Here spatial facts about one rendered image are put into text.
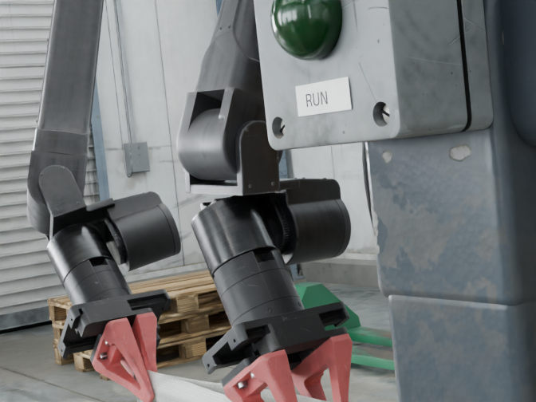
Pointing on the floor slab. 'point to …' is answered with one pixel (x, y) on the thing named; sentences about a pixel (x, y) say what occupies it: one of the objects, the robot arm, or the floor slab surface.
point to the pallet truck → (368, 356)
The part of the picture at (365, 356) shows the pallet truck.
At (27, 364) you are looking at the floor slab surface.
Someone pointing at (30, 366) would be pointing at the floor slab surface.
